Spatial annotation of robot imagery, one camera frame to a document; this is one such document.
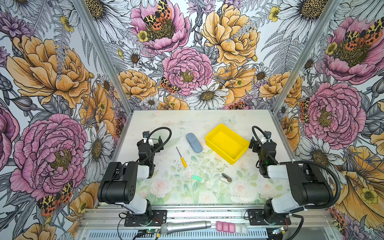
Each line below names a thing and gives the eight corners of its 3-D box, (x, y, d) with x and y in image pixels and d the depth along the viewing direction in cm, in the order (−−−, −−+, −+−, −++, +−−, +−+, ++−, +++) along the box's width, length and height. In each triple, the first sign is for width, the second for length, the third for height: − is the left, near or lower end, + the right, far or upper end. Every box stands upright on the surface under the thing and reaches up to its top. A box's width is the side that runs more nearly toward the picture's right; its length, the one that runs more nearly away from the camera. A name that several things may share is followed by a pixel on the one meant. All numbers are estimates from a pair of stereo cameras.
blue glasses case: (196, 154, 99) (196, 152, 97) (184, 137, 108) (184, 134, 106) (203, 150, 101) (203, 148, 99) (191, 134, 110) (191, 131, 108)
